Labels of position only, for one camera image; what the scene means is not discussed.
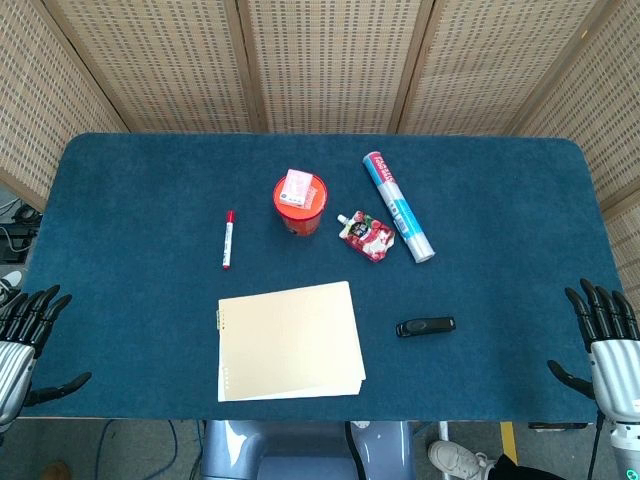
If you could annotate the blue carpet table mat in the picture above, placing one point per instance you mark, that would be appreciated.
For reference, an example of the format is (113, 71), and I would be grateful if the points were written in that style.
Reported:
(125, 225)

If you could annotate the woven bamboo screen panel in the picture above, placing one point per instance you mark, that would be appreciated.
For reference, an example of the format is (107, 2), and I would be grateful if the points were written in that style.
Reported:
(330, 65)
(35, 100)
(490, 65)
(160, 65)
(610, 125)

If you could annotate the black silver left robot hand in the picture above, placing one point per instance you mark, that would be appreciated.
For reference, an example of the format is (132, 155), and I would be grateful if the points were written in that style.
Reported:
(15, 360)

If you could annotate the beige paper folder stack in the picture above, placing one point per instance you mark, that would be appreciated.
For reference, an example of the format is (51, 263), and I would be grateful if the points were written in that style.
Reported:
(290, 345)

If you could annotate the plastic bag roll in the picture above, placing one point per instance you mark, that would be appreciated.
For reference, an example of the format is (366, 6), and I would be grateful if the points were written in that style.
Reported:
(400, 210)

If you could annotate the red juice spout pouch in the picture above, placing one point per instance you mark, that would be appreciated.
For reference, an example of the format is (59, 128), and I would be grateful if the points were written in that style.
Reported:
(370, 237)

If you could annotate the white sneaker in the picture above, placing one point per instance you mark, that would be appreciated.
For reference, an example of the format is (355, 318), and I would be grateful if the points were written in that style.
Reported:
(457, 460)

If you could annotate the black stapler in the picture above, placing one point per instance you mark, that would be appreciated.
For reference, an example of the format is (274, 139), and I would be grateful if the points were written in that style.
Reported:
(425, 326)

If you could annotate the red white marker pen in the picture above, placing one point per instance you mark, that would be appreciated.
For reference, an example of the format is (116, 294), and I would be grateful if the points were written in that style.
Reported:
(229, 242)

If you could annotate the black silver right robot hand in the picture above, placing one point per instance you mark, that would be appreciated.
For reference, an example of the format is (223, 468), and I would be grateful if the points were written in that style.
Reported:
(617, 370)

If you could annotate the red round canister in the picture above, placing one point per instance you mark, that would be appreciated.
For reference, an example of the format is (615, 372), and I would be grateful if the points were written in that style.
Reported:
(300, 220)

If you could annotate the small pink card box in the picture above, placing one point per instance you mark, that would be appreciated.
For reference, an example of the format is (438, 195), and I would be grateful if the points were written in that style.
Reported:
(297, 187)

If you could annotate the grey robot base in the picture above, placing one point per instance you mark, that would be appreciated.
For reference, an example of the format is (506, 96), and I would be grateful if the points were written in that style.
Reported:
(300, 450)

